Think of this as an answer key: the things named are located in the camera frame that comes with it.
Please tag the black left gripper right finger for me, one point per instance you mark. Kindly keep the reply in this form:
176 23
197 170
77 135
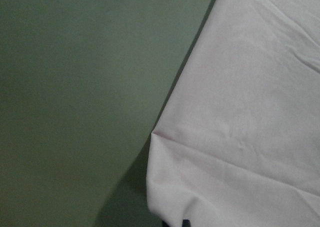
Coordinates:
186 223

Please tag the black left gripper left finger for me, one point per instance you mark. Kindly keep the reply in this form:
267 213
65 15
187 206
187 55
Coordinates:
164 224

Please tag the pink Snoopy t-shirt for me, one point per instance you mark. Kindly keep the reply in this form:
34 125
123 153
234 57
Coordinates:
238 142

